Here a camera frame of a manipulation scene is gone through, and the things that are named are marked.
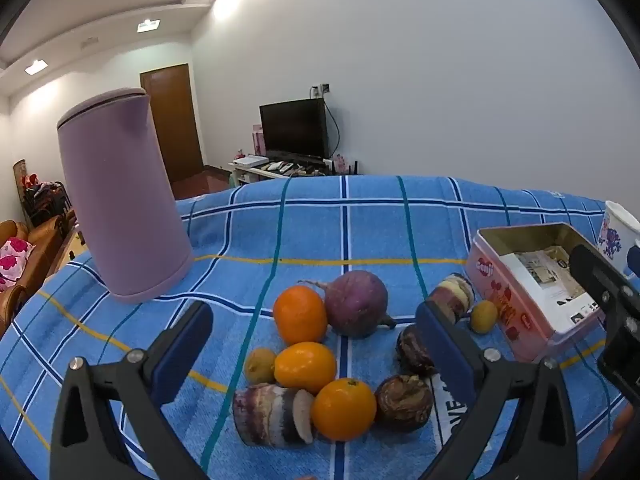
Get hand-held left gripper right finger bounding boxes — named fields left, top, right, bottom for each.
left=415, top=301, right=581, bottom=480

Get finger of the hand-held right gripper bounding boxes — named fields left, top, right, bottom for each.
left=569, top=242, right=640, bottom=333

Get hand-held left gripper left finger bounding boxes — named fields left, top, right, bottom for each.
left=49, top=301, right=215, bottom=480

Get dark brown water chestnut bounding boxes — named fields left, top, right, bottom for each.
left=375, top=374, right=434, bottom=433
left=396, top=324, right=438, bottom=377

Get yellow-brown longan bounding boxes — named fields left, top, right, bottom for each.
left=470, top=300, right=499, bottom=334
left=244, top=347, right=277, bottom=386

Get short purple sugarcane piece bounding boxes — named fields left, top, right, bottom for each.
left=427, top=272, right=476, bottom=326

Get pink tin box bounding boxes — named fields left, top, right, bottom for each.
left=466, top=222, right=608, bottom=363

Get purple radish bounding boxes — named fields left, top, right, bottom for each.
left=298, top=270, right=403, bottom=338

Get long purple sugarcane piece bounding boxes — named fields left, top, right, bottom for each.
left=232, top=382, right=316, bottom=447

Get orange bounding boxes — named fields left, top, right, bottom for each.
left=311, top=378, right=377, bottom=442
left=273, top=285, right=328, bottom=345
left=274, top=341, right=337, bottom=395

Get person's right forearm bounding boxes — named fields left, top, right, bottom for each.
left=580, top=402, right=638, bottom=480

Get white cup blue flowers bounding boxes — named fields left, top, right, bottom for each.
left=596, top=200, right=640, bottom=276

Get blue plaid blanket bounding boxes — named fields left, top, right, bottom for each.
left=0, top=175, right=640, bottom=480

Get purple electric kettle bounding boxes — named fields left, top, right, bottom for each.
left=56, top=87, right=196, bottom=305

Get brown leather sofa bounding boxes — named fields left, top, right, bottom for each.
left=0, top=210, right=76, bottom=336

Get pink flowered cushion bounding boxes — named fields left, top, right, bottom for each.
left=0, top=238, right=36, bottom=286

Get white television stand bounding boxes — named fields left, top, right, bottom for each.
left=228, top=157, right=361, bottom=187

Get dark cluttered rack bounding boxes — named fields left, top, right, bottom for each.
left=20, top=175, right=68, bottom=227

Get brown wooden door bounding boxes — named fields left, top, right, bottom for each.
left=139, top=63, right=205, bottom=184

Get black television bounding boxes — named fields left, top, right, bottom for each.
left=259, top=98, right=331, bottom=160

